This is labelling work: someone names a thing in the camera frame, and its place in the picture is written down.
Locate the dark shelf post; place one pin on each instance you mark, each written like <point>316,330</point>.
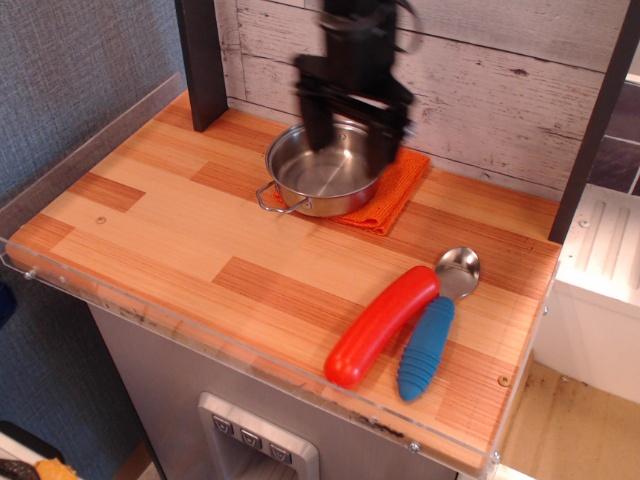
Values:
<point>604,107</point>
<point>202,58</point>

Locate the stainless steel pot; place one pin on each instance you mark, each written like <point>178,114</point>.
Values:
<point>331,182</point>

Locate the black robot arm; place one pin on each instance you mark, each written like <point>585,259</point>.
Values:
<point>358,15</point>

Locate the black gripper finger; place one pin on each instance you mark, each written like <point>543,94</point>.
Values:
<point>317,114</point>
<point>383,143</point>

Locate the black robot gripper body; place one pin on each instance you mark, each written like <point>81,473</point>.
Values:
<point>357,69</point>

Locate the dark left shelf post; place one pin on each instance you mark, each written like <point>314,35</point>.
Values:
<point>202,58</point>

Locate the blue handled metal spoon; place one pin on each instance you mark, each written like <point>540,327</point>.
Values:
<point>458,271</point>

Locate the white toy sink unit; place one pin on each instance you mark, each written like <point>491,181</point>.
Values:
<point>590,327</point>

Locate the grey toy fridge cabinet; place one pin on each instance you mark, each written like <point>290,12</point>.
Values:
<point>214,409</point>

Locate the orange folded cloth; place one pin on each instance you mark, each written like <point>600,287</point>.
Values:
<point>395,188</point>

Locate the red plastic sausage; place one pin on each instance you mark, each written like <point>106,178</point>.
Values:
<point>358,348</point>

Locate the dark right shelf post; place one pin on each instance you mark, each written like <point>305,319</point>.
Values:
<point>604,107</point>

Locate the yellow object bottom left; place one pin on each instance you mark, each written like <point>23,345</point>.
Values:
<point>53,469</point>

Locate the clear acrylic edge guard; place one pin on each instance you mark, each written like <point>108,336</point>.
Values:
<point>470,462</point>

